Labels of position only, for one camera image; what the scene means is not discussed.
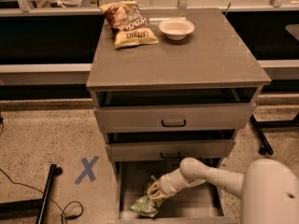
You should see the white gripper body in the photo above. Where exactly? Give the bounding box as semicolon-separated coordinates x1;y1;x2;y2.
157;167;206;198

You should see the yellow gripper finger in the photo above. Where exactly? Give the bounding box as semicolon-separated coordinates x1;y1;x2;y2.
148;192;168;201
147;180;160;195

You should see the green jalapeno chip bag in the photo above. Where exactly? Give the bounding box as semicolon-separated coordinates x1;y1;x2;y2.
129;175;165;218

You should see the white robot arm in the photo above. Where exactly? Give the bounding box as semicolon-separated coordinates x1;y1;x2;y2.
148;158;299;224

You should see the bottom grey drawer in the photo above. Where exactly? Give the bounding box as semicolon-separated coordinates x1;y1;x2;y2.
115;160;238;224

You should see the grey drawer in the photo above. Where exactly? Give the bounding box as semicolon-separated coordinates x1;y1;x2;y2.
94;104;256;133
115;160;238;224
106;139;235;162

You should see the middle grey drawer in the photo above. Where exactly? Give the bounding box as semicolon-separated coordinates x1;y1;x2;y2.
106;139;235;162

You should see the top grey drawer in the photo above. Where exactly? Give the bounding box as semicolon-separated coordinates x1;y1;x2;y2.
94;104;256;133

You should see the grey drawer cabinet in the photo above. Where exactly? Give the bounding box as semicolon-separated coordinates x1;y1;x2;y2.
86;7;272;173

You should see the brown yellow chip bag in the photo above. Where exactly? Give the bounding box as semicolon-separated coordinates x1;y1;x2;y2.
100;1;159;49

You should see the blue tape cross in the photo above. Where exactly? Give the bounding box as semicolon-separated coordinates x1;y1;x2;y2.
75;156;99;185

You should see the black stand leg right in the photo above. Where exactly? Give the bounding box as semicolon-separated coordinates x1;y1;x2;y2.
250;113;299;155

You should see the black stand leg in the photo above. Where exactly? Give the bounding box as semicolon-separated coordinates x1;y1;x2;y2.
0;164;63;224
250;113;299;155

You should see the black stand leg left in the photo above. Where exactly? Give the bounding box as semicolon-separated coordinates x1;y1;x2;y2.
0;164;63;224

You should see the white paper bowl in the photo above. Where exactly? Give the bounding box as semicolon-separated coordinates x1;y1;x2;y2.
159;19;194;40

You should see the black cable on floor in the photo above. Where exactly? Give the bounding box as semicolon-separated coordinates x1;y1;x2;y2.
0;168;84;221

